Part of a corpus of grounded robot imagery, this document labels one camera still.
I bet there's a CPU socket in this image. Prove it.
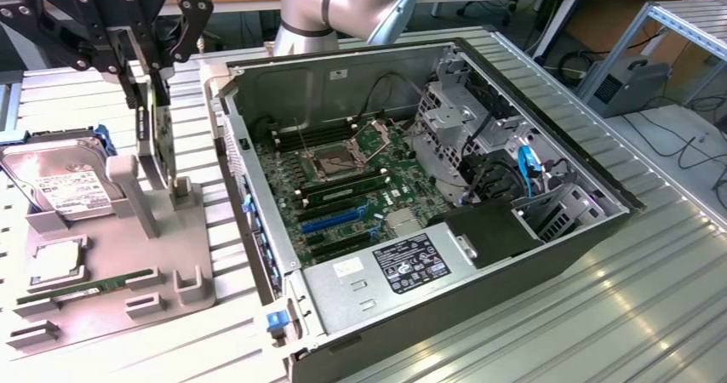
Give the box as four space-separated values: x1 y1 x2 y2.
305 144 371 184

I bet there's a silver hard disk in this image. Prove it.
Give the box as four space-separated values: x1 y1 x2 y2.
0 134 124 222

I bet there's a metal socket cover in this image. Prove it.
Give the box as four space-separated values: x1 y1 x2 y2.
347 118 393 163

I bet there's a silver power supply unit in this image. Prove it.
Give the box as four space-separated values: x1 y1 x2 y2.
300 223 479 337

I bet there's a blue disk bracket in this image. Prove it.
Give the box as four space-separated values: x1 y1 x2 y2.
0 121 118 157

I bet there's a silver drive cage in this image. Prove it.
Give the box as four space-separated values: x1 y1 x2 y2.
409 46 547 209

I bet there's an open dark PC case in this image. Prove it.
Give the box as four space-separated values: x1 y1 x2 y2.
198 37 647 383

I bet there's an aluminium profile frame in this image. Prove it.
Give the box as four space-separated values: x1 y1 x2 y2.
576 0 727 103

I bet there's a grey box appliance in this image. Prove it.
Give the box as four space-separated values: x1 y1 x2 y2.
589 54 675 118

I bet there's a graphics card with black shroud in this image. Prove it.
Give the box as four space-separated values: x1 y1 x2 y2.
116 27 178 189

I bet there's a thin locking lever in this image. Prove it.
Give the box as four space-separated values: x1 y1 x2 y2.
293 117 312 155

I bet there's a silver CPU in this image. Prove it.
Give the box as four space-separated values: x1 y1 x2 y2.
30 243 84 284

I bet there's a dark RAM stick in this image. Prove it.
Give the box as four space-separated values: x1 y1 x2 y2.
297 174 391 208

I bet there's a black wire in case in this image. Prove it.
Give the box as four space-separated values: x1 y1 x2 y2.
361 71 425 123

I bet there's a black plastic shroud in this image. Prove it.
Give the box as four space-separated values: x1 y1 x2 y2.
428 197 547 272

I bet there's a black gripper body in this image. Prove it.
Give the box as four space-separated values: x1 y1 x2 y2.
21 0 174 30

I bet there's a black office chair base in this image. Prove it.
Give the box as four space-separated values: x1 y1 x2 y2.
431 0 517 18

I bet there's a grey parts rack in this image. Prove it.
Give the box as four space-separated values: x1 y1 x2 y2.
2 152 220 363

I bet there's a green motherboard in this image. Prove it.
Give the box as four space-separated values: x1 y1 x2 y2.
252 114 455 269

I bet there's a blue expansion slot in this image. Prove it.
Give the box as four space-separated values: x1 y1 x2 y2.
299 206 371 235

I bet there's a black expansion slot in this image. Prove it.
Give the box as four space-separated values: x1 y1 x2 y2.
309 229 371 260

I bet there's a blue wire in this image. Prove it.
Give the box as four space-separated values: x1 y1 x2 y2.
516 144 540 199

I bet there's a silver chipset heatsink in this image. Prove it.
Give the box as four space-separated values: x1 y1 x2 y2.
385 210 424 235

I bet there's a green RAM stick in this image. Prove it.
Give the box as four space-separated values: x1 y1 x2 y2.
14 272 154 307

